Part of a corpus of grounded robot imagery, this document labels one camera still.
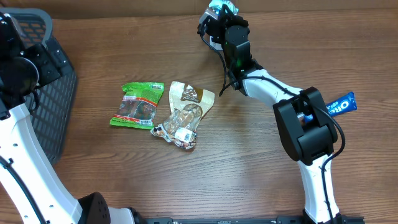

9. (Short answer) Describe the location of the grey plastic shopping basket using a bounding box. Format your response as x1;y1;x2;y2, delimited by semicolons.
1;7;78;164

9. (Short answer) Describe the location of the green snack bag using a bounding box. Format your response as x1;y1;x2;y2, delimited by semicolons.
109;82;164;129

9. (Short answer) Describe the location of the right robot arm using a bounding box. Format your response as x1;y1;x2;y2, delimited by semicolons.
198;1;345;223

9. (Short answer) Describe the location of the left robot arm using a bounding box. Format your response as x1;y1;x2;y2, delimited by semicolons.
1;8;140;224

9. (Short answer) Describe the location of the beige nut snack bag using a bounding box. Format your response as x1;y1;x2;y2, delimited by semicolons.
150;81;215;150

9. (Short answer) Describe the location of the blue Oreo cookie pack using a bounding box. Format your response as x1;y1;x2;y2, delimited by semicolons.
303;91;358;124

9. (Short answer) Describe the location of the white barcode scanner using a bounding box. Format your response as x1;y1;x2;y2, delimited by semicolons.
209;36;223;51

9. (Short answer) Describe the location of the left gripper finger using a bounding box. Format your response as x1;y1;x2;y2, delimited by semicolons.
54;51;73;76
45;37;64;58

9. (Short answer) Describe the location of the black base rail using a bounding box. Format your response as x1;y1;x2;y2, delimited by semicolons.
134;215;314;224

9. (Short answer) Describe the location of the light blue snack packet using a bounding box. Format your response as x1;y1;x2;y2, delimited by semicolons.
208;0;239;16

